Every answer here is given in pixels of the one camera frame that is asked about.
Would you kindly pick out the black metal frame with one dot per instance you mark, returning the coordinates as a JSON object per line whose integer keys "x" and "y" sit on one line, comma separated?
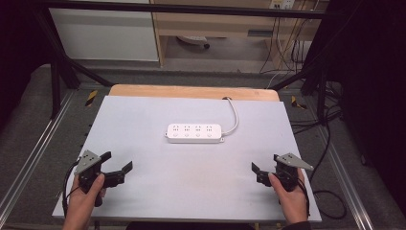
{"x": 191, "y": 9}

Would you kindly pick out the white cabinet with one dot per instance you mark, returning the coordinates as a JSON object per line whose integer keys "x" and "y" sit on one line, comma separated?
{"x": 105, "y": 35}

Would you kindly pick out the chair base with caster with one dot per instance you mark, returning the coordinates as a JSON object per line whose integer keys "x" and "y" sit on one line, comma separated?
{"x": 193, "y": 39}

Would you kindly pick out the white power strip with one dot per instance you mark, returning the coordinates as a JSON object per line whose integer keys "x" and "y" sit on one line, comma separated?
{"x": 194, "y": 133}

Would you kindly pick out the white wall socket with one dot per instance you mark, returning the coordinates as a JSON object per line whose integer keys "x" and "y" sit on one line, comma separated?
{"x": 282, "y": 4}

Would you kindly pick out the aluminium rail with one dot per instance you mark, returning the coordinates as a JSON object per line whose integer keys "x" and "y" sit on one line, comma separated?
{"x": 344, "y": 179}
{"x": 35, "y": 150}

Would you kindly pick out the wooden board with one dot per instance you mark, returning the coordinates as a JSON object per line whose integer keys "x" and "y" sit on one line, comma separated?
{"x": 191, "y": 92}

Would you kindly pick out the person's dark clothing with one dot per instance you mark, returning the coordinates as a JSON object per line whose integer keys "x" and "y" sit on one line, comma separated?
{"x": 191, "y": 226}

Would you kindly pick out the person's left hand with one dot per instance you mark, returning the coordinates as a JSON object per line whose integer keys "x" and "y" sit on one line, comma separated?
{"x": 82, "y": 204}

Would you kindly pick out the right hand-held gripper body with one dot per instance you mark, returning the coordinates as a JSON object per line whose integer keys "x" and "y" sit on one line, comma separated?
{"x": 288, "y": 169}

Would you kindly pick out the yellow black tape strip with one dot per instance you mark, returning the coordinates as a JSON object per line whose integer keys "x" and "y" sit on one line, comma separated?
{"x": 91, "y": 98}
{"x": 297, "y": 103}

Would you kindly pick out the black curtain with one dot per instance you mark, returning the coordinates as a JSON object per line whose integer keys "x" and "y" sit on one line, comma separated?
{"x": 19, "y": 38}
{"x": 373, "y": 80}

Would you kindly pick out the wooden desk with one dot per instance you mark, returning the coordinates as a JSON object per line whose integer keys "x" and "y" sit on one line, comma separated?
{"x": 217, "y": 24}

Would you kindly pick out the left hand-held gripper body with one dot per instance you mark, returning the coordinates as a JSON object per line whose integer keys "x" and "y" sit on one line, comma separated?
{"x": 87, "y": 161}

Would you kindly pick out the person's right hand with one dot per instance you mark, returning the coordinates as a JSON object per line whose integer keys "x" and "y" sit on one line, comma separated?
{"x": 292, "y": 201}

